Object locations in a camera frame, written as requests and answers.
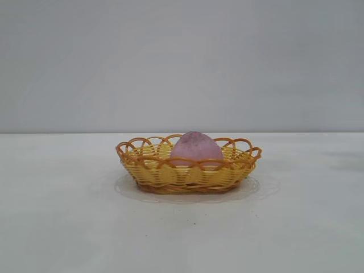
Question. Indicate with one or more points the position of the pink peach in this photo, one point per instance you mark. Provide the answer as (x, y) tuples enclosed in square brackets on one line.
[(196, 150)]

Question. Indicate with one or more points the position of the yellow woven plastic basket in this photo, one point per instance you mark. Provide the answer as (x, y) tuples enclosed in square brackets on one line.
[(159, 176)]

